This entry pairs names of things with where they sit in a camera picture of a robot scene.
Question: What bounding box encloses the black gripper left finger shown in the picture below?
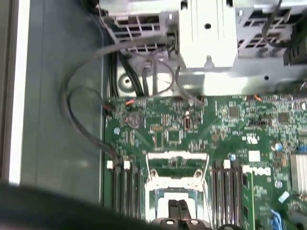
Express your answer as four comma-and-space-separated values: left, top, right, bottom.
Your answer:
150, 200, 181, 230

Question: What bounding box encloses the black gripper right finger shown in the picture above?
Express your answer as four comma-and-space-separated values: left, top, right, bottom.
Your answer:
179, 199, 212, 230

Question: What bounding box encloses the silver green CPU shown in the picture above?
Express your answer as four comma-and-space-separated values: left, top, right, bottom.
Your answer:
153, 188, 206, 222

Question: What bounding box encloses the metal locking lever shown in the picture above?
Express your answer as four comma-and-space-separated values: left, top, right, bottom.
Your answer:
201, 181, 214, 228

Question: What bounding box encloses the metal socket cover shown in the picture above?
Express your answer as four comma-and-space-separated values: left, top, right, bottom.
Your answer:
145, 151, 210, 191

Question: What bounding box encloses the black RAM slot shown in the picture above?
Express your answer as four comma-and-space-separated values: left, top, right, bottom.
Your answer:
222, 160, 233, 230
232, 162, 243, 230
213, 160, 222, 230
133, 165, 142, 218
107, 161, 116, 207
124, 161, 133, 214
116, 165, 125, 210

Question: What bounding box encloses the CPU socket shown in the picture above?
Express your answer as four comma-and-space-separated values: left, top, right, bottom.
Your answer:
145, 150, 214, 230

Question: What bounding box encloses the green motherboard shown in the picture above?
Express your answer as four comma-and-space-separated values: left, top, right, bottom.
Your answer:
103, 94, 307, 230

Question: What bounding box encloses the silver coin battery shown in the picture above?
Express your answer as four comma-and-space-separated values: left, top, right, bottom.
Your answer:
126, 112, 145, 130

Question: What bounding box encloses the silver chipset heatsink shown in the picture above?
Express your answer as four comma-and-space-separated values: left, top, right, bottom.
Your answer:
289, 153, 307, 192

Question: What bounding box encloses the grey metal drive cage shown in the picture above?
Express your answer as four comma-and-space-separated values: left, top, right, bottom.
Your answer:
99, 0, 307, 95

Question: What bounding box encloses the black grey PC case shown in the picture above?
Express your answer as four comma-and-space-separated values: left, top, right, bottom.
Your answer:
0, 0, 307, 230

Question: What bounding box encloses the black wire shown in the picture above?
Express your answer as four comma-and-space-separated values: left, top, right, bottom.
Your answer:
109, 51, 146, 96

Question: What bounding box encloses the grey looped wire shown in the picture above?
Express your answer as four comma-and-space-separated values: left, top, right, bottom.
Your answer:
59, 44, 120, 166

